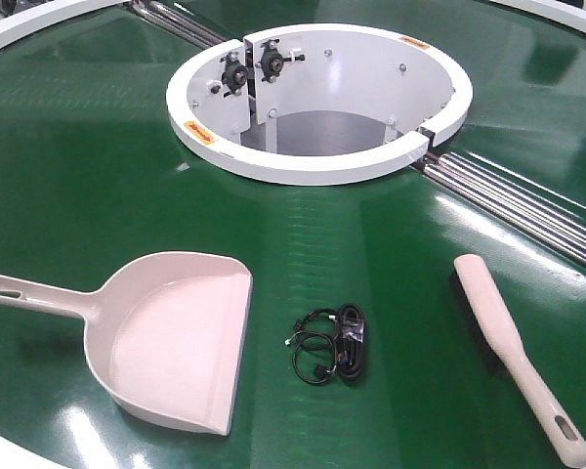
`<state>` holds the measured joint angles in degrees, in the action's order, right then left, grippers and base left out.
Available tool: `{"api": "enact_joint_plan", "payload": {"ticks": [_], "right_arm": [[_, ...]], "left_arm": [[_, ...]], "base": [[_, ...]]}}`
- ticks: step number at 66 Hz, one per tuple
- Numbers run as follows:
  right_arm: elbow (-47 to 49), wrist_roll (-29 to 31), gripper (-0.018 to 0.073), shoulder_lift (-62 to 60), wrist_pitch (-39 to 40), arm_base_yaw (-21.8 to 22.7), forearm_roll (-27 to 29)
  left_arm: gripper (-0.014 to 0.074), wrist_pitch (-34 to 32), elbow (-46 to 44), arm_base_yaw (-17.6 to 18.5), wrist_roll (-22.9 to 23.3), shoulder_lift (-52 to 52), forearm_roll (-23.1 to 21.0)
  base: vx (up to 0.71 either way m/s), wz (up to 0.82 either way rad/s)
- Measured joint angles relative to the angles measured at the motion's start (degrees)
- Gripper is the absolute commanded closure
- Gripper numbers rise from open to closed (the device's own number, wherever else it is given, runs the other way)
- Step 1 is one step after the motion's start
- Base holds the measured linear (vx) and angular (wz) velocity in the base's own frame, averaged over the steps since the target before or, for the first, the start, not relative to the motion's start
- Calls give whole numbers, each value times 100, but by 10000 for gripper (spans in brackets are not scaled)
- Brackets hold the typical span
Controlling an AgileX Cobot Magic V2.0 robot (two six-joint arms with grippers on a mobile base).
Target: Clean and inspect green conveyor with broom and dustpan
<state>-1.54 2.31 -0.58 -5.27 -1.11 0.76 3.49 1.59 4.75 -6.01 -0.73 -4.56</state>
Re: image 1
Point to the white rim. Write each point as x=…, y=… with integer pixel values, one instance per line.
x=568, y=13
x=20, y=25
x=14, y=456

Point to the steel rollers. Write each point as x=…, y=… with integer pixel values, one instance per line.
x=529, y=212
x=177, y=23

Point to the white outer rim top left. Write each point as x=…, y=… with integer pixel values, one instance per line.
x=20, y=25

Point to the black bearing mount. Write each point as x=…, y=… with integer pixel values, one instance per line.
x=272, y=62
x=235, y=74

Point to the steel rollers right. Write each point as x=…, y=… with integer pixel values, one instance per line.
x=529, y=212

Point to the beige hand brush black bristles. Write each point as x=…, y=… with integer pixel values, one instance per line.
x=503, y=338

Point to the black right bearing mount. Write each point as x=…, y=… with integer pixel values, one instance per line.
x=272, y=62

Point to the steel rollers top left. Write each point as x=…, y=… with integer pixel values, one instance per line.
x=177, y=23

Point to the white outer rim top right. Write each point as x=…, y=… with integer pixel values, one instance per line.
x=568, y=13

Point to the beige plastic dustpan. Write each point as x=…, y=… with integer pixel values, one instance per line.
x=163, y=335

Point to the white outer rim bottom left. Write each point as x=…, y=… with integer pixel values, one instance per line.
x=14, y=456

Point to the black left bearing mount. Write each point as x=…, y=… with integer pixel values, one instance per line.
x=235, y=74

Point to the green conveyor belt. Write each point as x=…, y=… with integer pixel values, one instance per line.
x=356, y=354

